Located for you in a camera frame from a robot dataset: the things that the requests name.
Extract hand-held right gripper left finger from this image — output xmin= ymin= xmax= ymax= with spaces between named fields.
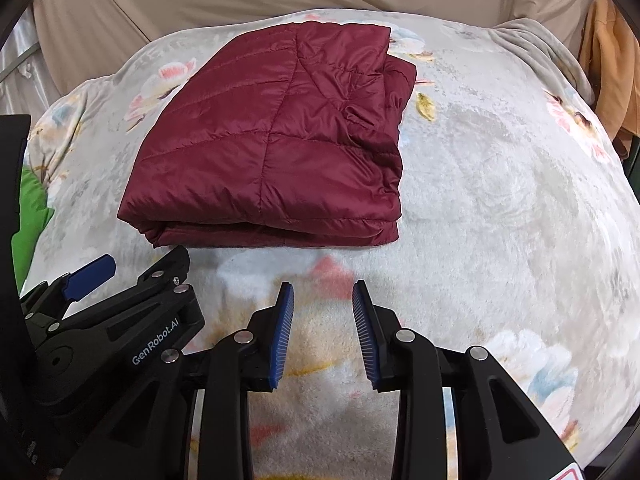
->
xmin=62 ymin=281 xmax=296 ymax=480

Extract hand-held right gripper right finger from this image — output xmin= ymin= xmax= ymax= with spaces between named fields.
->
xmin=351 ymin=281 xmax=584 ymax=480

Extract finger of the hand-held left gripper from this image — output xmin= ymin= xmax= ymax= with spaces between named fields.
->
xmin=30 ymin=245 xmax=207 ymax=406
xmin=20 ymin=253 xmax=117 ymax=321

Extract maroon quilted jacket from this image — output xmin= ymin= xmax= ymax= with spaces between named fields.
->
xmin=117 ymin=22 xmax=419 ymax=250

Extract green cloth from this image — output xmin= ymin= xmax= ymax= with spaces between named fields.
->
xmin=12 ymin=166 xmax=56 ymax=295

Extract floral fleece blanket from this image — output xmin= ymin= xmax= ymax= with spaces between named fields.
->
xmin=20 ymin=7 xmax=637 ymax=480

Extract shiny silver curtain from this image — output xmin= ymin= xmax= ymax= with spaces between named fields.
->
xmin=0 ymin=0 xmax=67 ymax=117

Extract orange cloth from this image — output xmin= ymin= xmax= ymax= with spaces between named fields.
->
xmin=578 ymin=0 xmax=640 ymax=162

